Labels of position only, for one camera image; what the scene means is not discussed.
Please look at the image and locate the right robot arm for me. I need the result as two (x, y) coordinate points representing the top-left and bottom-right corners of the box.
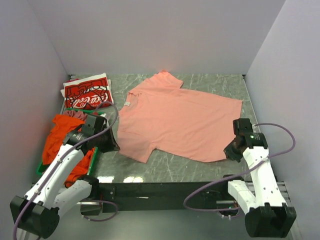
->
(219, 118), (297, 238)

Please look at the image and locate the green plastic bin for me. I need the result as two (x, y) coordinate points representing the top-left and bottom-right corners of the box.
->
(36, 108), (99, 178)

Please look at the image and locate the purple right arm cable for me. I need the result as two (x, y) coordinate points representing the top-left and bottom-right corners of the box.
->
(183, 122), (298, 220)

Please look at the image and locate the aluminium rail frame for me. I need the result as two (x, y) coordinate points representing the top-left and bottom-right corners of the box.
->
(13, 181), (305, 240)

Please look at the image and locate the folded red coca-cola t-shirt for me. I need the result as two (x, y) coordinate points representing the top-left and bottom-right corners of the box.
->
(60, 73), (114, 110)

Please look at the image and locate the pink t-shirt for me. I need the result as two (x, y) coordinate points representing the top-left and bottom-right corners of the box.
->
(117, 71), (242, 163)

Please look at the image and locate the mauve t-shirt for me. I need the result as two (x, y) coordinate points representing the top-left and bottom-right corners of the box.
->
(62, 110), (88, 122)

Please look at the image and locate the orange t-shirt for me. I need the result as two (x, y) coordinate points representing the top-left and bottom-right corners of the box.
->
(41, 113), (97, 188)

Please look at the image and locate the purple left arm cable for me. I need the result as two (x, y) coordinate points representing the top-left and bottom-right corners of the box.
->
(12, 101), (120, 240)

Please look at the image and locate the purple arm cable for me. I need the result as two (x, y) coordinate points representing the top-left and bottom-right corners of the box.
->
(12, 101), (120, 240)
(183, 122), (298, 220)

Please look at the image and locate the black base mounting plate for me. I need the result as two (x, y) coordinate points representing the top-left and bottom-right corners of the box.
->
(89, 182), (237, 211)

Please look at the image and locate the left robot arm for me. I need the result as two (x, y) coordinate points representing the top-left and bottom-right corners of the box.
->
(10, 114), (120, 239)

